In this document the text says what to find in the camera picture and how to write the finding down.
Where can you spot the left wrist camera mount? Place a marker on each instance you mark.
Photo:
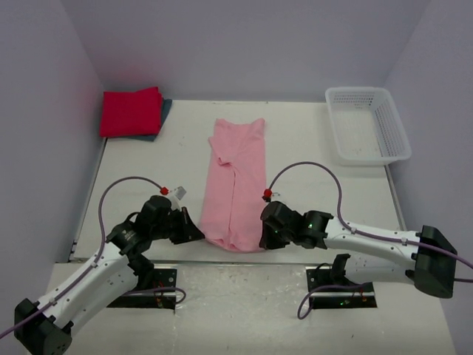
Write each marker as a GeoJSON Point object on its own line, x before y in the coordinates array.
{"type": "Point", "coordinates": [174, 196]}

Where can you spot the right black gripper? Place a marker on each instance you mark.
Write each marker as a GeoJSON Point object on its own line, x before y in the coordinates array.
{"type": "Point", "coordinates": [269, 227]}

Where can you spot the white plastic basket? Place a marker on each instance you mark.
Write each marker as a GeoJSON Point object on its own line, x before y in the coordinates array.
{"type": "Point", "coordinates": [367, 129]}

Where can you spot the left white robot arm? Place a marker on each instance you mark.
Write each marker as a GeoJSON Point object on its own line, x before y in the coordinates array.
{"type": "Point", "coordinates": [117, 268]}

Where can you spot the folded teal t shirt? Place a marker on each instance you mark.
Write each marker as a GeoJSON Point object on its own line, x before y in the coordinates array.
{"type": "Point", "coordinates": [165, 109]}

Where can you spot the pink t shirt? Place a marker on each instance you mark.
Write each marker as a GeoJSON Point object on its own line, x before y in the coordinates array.
{"type": "Point", "coordinates": [232, 202]}

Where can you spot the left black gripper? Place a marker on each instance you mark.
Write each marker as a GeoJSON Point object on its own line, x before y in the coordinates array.
{"type": "Point", "coordinates": [181, 227]}

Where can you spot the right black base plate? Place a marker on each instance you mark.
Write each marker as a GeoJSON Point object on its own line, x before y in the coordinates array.
{"type": "Point", "coordinates": [336, 298]}

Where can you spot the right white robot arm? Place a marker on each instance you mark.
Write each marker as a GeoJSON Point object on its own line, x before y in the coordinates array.
{"type": "Point", "coordinates": [424, 259]}

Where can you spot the folded red t shirt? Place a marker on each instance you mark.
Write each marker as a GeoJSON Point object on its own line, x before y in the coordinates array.
{"type": "Point", "coordinates": [127, 114]}

